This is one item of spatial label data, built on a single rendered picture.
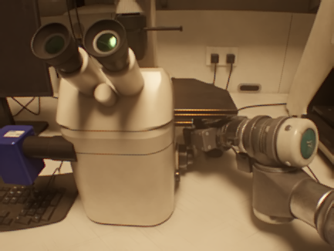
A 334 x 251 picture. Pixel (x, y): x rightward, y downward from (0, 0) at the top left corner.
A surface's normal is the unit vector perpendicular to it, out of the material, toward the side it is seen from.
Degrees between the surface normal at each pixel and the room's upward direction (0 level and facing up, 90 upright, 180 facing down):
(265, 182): 86
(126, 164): 91
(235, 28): 90
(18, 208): 5
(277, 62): 90
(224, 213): 0
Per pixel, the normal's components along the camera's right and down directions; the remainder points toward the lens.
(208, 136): 0.48, 0.07
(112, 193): -0.06, 0.49
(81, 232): -0.02, -0.88
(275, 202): -0.93, 0.12
